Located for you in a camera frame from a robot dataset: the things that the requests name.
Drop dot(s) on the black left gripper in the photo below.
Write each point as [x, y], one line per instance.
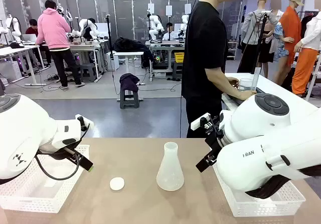
[59, 154]

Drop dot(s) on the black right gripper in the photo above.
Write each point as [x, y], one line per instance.
[216, 143]

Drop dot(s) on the translucent plastic conical flask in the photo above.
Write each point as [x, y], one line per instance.
[170, 173]

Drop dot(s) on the clear plastic beaker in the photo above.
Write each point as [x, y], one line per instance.
[246, 84]

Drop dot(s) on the clear graduated cylinder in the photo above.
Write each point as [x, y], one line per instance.
[256, 79]

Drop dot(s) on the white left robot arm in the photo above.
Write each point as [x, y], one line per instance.
[25, 133]

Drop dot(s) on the person's right forearm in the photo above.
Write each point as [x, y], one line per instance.
[225, 84]

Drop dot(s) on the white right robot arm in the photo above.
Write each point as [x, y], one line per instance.
[250, 123]

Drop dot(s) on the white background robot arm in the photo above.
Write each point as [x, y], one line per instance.
[155, 25]
[87, 28]
[13, 26]

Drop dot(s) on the person's right hand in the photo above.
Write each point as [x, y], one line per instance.
[248, 95]

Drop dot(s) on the person's left hand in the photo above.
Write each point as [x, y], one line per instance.
[233, 81]

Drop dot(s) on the white round cap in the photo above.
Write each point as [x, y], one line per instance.
[117, 183]

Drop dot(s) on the white perforated plastic basket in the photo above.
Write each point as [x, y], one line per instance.
[37, 196]
[250, 206]

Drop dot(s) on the black tray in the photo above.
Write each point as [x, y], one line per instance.
[238, 99]

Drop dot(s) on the grey plastic step stool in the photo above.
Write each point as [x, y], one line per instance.
[87, 72]
[129, 98]

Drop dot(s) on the dark cloth bundle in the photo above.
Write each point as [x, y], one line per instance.
[129, 82]

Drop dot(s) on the white side table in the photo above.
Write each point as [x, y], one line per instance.
[281, 91]

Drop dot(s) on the yellow plastic crate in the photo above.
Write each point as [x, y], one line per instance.
[179, 57]

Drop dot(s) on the small white standing table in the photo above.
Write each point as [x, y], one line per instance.
[128, 58]

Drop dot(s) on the person in black shirt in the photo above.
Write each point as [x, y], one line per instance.
[203, 45]

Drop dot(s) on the black jacket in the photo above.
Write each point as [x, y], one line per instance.
[130, 47]

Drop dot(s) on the white office desk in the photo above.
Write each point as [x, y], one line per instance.
[17, 52]

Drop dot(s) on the person in pink hoodie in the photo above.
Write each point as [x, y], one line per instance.
[54, 30]

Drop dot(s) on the seated person in white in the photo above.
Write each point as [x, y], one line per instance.
[169, 33]

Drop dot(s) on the black tripod pole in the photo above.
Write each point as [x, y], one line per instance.
[260, 38]

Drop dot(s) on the seated person in red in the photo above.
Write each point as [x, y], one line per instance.
[32, 29]

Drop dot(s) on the mannequin in grey shirt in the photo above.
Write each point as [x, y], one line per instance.
[255, 30]

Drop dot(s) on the figure in blue floral dress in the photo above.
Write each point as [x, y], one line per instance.
[279, 38]

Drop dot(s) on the mannequin in white jacket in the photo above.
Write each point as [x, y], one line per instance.
[307, 55]

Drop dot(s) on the mannequin in orange with cap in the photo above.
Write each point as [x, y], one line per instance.
[291, 30]

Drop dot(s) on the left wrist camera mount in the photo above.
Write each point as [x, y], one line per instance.
[86, 123]

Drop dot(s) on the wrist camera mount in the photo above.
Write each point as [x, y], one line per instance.
[199, 122]
[86, 123]

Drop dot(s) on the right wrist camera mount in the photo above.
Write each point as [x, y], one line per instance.
[199, 122]

